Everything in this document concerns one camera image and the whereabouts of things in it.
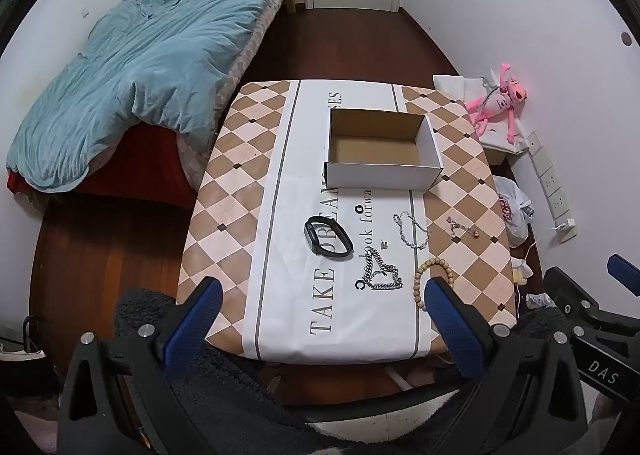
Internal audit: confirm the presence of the wooden bead bracelet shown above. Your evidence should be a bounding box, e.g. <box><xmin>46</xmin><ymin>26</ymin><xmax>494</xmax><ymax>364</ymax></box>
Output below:
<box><xmin>412</xmin><ymin>257</ymin><xmax>458</xmax><ymax>313</ymax></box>

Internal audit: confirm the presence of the black bangle bracelet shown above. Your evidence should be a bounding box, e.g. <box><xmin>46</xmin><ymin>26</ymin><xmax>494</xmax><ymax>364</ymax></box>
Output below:
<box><xmin>302</xmin><ymin>214</ymin><xmax>356</xmax><ymax>262</ymax></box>

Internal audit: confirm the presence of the thin silver chain necklace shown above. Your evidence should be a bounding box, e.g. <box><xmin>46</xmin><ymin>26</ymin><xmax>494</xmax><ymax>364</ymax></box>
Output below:
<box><xmin>391</xmin><ymin>210</ymin><xmax>432</xmax><ymax>251</ymax></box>

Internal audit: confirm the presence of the white plastic bag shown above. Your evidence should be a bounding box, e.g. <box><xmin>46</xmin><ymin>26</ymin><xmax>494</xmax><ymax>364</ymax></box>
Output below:
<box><xmin>494</xmin><ymin>175</ymin><xmax>535</xmax><ymax>248</ymax></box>

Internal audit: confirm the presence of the pink panther plush toy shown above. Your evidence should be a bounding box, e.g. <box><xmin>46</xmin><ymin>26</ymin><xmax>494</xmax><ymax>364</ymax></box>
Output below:
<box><xmin>465</xmin><ymin>63</ymin><xmax>528</xmax><ymax>144</ymax></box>

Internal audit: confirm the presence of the white wall power strip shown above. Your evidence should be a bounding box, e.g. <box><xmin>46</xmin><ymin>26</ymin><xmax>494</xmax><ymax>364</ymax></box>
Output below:
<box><xmin>527</xmin><ymin>131</ymin><xmax>577</xmax><ymax>244</ymax></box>

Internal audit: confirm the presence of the blue duvet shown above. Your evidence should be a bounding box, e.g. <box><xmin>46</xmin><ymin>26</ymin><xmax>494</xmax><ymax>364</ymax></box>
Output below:
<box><xmin>5</xmin><ymin>0</ymin><xmax>302</xmax><ymax>194</ymax></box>

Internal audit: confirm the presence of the bed with patterned mattress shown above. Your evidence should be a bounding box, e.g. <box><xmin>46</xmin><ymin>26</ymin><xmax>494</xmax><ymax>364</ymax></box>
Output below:
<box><xmin>5</xmin><ymin>0</ymin><xmax>302</xmax><ymax>196</ymax></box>

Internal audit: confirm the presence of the white cardboard box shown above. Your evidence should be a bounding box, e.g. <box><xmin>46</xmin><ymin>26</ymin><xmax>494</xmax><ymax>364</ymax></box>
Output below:
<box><xmin>323</xmin><ymin>107</ymin><xmax>444</xmax><ymax>192</ymax></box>

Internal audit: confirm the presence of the thick silver chain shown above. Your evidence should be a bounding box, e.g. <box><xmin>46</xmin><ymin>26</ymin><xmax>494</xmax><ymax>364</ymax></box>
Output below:
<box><xmin>354</xmin><ymin>253</ymin><xmax>405</xmax><ymax>292</ymax></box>

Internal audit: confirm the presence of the patterned tablecloth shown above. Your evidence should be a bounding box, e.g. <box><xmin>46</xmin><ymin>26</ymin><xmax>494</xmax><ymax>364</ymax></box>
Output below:
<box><xmin>178</xmin><ymin>80</ymin><xmax>515</xmax><ymax>365</ymax></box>

